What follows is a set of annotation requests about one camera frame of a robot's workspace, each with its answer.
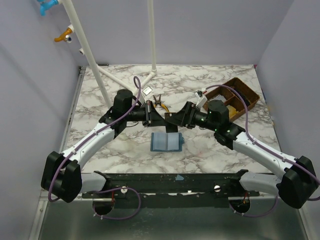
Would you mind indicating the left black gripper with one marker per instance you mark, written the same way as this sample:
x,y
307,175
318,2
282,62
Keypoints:
x,y
152,116

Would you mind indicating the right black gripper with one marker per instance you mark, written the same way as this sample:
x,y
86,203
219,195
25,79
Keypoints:
x,y
187,116

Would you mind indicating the dark credit card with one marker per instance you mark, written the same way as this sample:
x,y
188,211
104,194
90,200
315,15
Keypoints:
x,y
168,115

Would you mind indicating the blue card holder wallet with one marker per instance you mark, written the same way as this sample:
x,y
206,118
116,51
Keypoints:
x,y
166,142

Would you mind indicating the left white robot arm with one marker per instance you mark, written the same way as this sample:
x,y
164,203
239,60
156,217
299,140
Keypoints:
x,y
62,175

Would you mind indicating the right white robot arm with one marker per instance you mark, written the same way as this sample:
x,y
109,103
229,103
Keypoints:
x,y
294,179

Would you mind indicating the white packets in basket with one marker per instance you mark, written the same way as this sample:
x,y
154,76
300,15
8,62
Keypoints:
x,y
220,98

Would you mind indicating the yellow item in basket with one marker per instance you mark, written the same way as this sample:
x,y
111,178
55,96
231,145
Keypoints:
x,y
232,111

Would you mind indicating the black item in basket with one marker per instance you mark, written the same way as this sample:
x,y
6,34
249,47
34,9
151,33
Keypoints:
x,y
245,99

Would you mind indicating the orange brass tap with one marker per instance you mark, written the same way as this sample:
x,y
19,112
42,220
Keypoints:
x,y
66,35

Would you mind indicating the yellow handled pliers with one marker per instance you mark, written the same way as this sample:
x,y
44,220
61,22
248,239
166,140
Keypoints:
x,y
158,102

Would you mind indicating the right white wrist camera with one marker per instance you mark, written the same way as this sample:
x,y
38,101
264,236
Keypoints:
x,y
201,99

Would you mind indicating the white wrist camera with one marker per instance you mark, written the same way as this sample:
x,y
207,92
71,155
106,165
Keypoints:
x,y
201,99
144,93

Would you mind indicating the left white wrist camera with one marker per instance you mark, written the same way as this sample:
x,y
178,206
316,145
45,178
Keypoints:
x,y
144,93

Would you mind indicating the white PVC pipe frame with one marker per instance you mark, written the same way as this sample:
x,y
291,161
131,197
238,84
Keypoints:
x,y
120,32

